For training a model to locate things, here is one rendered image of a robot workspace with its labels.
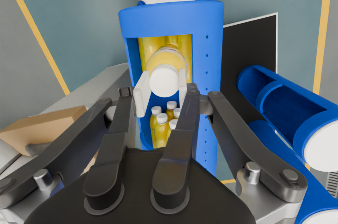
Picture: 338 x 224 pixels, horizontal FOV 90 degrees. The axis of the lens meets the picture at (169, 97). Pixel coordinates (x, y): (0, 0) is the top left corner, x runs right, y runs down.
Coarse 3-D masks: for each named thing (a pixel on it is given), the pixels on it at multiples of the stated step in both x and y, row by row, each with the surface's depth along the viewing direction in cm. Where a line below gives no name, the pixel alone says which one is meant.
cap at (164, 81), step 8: (152, 72) 22; (160, 72) 21; (168, 72) 21; (176, 72) 22; (152, 80) 21; (160, 80) 21; (168, 80) 21; (176, 80) 21; (152, 88) 22; (160, 88) 22; (168, 88) 22; (176, 88) 22; (160, 96) 22; (168, 96) 22
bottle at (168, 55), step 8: (160, 48) 30; (168, 48) 28; (176, 48) 32; (152, 56) 26; (160, 56) 24; (168, 56) 24; (176, 56) 25; (152, 64) 24; (160, 64) 23; (168, 64) 23; (176, 64) 24; (184, 64) 26
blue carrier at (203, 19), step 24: (192, 0) 35; (216, 0) 39; (120, 24) 44; (144, 24) 37; (168, 24) 36; (192, 24) 36; (216, 24) 40; (192, 48) 38; (216, 48) 42; (192, 72) 41; (216, 72) 45; (144, 120) 66; (144, 144) 57; (216, 144) 57
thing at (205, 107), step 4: (188, 84) 19; (192, 84) 18; (196, 84) 18; (188, 88) 17; (192, 88) 17; (196, 88) 17; (200, 96) 15; (204, 96) 15; (200, 100) 15; (204, 100) 15; (208, 100) 15; (200, 104) 15; (204, 104) 15; (208, 104) 15; (200, 108) 15; (204, 108) 15; (208, 108) 15; (212, 108) 15; (200, 112) 15; (204, 112) 15; (208, 112) 15; (212, 112) 15
